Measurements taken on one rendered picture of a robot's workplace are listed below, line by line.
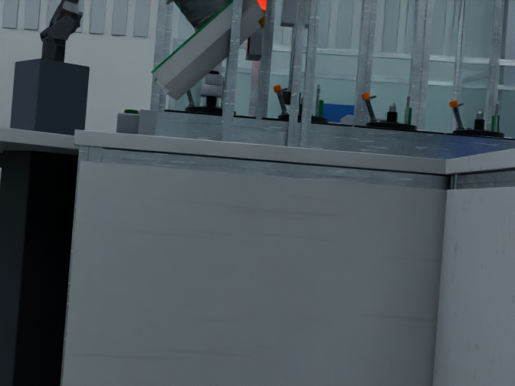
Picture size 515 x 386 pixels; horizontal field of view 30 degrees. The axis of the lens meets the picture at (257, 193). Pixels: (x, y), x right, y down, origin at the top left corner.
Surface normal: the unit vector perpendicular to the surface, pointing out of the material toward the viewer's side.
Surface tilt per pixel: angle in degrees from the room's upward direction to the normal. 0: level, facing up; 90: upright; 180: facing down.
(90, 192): 90
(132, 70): 90
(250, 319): 90
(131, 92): 90
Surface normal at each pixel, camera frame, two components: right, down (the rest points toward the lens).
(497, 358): -1.00, -0.07
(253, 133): 0.06, 0.00
